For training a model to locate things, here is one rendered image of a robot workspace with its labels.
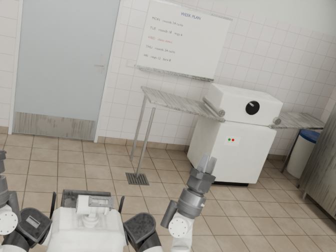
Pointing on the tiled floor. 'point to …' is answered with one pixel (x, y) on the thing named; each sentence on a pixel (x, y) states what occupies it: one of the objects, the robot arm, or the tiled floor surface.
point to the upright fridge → (323, 168)
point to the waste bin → (302, 152)
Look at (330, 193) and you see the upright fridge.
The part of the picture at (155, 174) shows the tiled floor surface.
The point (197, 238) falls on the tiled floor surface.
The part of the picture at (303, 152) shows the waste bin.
